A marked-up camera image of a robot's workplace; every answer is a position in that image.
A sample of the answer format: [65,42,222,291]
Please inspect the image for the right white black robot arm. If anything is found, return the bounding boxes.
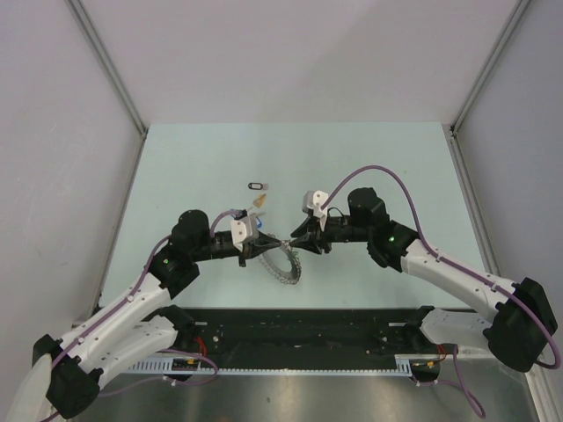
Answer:
[290,188,558,373]

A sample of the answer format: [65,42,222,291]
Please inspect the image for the brass key with tan tag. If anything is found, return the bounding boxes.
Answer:
[252,193,267,207]

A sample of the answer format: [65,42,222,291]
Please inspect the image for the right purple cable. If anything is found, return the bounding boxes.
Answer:
[323,165,558,417]

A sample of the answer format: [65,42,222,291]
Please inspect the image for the black key tag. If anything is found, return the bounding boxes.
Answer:
[247,182,269,191]

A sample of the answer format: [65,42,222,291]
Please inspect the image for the right aluminium frame post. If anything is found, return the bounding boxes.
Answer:
[450,0,535,137]

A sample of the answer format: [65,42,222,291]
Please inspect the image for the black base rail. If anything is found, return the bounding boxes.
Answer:
[173,308,445,355]

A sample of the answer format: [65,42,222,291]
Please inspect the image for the aluminium frame post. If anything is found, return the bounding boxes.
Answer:
[64,0,148,139]
[450,0,535,137]

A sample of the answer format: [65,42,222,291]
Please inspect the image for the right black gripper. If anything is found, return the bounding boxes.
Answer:
[290,213,371,255]

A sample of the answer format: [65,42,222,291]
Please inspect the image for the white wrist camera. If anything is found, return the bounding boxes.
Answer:
[230,214,260,251]
[302,190,329,231]

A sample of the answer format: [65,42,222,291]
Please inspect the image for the white slotted cable duct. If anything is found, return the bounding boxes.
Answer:
[125,353,437,377]

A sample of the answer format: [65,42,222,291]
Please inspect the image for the left aluminium frame post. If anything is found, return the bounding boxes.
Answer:
[64,0,148,139]

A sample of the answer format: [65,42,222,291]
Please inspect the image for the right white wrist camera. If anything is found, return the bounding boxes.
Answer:
[302,190,329,231]

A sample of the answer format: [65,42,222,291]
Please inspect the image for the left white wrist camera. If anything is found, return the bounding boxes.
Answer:
[230,214,260,251]

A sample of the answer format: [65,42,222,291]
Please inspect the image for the blue key tag right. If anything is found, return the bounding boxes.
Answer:
[256,213,265,229]

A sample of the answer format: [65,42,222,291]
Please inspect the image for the aluminium side rail right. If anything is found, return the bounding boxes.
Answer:
[444,125,545,421]

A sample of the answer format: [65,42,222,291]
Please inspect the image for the purple cable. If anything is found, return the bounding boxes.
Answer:
[323,165,558,417]
[48,207,247,422]

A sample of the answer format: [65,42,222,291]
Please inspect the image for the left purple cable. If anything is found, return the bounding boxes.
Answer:
[48,207,247,422]

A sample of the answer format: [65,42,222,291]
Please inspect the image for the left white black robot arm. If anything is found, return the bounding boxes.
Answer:
[33,210,281,419]

